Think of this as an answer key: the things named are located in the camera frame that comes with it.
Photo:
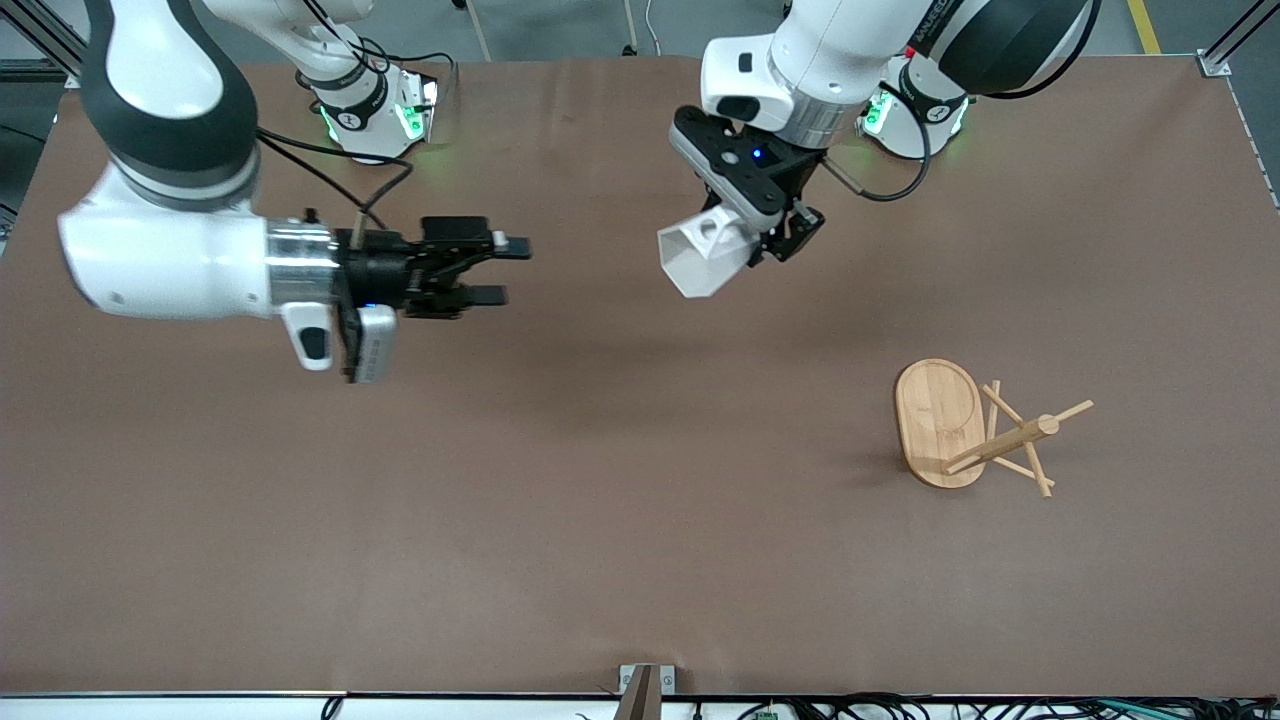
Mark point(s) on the white faceted cup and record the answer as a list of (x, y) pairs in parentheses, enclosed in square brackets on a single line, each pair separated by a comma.
[(700, 262)]

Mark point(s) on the metal stand leg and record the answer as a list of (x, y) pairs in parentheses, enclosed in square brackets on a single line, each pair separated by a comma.
[(478, 35), (630, 25)]

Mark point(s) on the wooden cup rack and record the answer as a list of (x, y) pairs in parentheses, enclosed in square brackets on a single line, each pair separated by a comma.
[(940, 420)]

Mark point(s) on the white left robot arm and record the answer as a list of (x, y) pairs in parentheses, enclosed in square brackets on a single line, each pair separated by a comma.
[(830, 50)]

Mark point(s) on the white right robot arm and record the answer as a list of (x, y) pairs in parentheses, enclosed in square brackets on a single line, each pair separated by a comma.
[(160, 260)]

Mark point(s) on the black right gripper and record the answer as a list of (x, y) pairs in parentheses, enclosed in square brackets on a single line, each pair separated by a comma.
[(381, 271)]

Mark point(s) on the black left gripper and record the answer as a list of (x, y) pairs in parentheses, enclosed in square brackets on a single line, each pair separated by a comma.
[(797, 226)]

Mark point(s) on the brown table cover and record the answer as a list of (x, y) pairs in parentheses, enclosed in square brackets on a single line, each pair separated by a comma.
[(640, 500)]

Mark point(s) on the aluminium frame profile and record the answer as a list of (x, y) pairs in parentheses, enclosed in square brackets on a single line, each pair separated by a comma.
[(45, 45), (1235, 40)]

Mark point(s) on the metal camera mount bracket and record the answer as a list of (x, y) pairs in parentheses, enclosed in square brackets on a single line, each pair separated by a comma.
[(665, 682)]

